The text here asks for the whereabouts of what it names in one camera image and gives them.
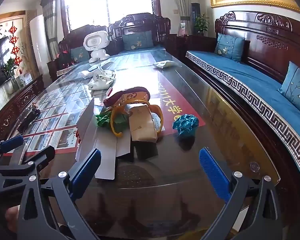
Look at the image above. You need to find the white printed paper bag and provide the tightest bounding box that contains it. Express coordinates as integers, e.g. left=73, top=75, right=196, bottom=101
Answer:
left=87, top=64, right=116, bottom=90

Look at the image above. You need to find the bright window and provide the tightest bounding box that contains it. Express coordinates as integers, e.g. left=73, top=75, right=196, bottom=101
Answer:
left=60, top=0, right=163, bottom=34

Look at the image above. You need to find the white plastic wrapper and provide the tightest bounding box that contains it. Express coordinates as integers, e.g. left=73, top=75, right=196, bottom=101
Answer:
left=77, top=70, right=93, bottom=79

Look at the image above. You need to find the green plant in vase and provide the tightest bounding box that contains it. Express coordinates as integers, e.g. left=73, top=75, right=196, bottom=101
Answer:
left=1, top=57, right=20, bottom=92

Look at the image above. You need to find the clear plastic cup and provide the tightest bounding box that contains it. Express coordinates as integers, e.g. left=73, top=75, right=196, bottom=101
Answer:
left=65, top=97, right=94, bottom=118

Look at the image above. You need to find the framed calligraphy wall art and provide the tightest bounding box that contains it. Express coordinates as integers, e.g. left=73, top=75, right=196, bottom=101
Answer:
left=0, top=14, right=28, bottom=45

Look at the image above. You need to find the beige paper packet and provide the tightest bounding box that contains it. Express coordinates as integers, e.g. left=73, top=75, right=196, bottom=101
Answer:
left=128, top=104, right=158, bottom=143

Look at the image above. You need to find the wooden television cabinet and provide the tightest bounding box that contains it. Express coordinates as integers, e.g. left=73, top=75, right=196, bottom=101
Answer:
left=0, top=74, right=45, bottom=140

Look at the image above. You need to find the white standing air conditioner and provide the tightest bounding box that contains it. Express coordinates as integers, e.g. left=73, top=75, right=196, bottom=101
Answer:
left=29, top=14, right=53, bottom=77

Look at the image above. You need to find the white packet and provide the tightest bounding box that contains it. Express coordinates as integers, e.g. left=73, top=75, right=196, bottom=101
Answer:
left=152, top=60, right=178, bottom=69

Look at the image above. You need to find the white robot toy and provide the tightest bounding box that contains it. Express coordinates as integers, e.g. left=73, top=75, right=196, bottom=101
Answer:
left=83, top=31, right=110, bottom=63

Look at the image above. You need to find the small white box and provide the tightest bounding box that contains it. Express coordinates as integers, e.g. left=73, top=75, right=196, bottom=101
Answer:
left=16, top=72, right=33, bottom=85

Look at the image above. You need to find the printed poster under glass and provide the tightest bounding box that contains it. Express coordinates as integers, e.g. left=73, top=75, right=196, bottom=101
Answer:
left=5, top=49, right=207, bottom=155

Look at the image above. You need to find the blue embroidered pillow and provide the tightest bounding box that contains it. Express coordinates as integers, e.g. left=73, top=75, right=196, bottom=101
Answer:
left=70, top=46, right=90, bottom=63
left=277, top=61, right=300, bottom=109
left=214, top=33, right=245, bottom=62
left=122, top=31, right=154, bottom=51

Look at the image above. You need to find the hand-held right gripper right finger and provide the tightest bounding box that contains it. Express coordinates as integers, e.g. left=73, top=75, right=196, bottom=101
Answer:
left=199, top=147, right=283, bottom=240

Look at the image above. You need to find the green paper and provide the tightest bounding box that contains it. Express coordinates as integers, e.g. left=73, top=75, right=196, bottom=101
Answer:
left=95, top=110, right=125, bottom=130

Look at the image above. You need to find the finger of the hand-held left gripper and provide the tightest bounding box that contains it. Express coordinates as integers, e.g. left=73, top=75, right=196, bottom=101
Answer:
left=0, top=135, right=25, bottom=155
left=0, top=146, right=56, bottom=180

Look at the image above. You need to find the red knot decoration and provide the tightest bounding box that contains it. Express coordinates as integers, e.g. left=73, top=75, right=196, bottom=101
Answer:
left=9, top=24, right=23, bottom=67

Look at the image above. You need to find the grey patterned curtain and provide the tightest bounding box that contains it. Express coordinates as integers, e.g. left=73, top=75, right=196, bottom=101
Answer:
left=170, top=0, right=192, bottom=34
left=40, top=0, right=59, bottom=60

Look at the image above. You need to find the carved wooden armchair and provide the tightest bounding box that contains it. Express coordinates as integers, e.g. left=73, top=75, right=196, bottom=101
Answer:
left=58, top=25, right=110, bottom=65
left=107, top=12, right=171, bottom=55

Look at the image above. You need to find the blue sofa seat cushion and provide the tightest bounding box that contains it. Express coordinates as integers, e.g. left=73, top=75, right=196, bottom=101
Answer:
left=185, top=50, right=300, bottom=174

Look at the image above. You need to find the white cardboard sheet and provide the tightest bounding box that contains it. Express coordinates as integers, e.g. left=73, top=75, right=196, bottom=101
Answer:
left=75, top=97, right=132, bottom=180

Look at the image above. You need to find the black cable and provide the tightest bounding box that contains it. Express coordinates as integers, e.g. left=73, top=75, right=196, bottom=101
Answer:
left=16, top=102, right=40, bottom=134

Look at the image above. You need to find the green potted plant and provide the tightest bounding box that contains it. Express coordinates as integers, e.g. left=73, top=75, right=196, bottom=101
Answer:
left=194, top=13, right=210, bottom=36

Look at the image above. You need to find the carved wooden sofa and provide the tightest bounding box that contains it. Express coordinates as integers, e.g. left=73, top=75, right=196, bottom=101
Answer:
left=184, top=10, right=300, bottom=180

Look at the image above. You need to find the blue paper ball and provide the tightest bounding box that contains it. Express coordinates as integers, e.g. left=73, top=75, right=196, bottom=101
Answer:
left=172, top=114, right=199, bottom=137

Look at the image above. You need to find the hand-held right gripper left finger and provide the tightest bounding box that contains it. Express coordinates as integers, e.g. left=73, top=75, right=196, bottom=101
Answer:
left=16, top=148, right=102, bottom=240

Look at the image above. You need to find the wooden corner side table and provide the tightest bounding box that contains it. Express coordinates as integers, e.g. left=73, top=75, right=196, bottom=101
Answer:
left=165, top=34, right=215, bottom=55

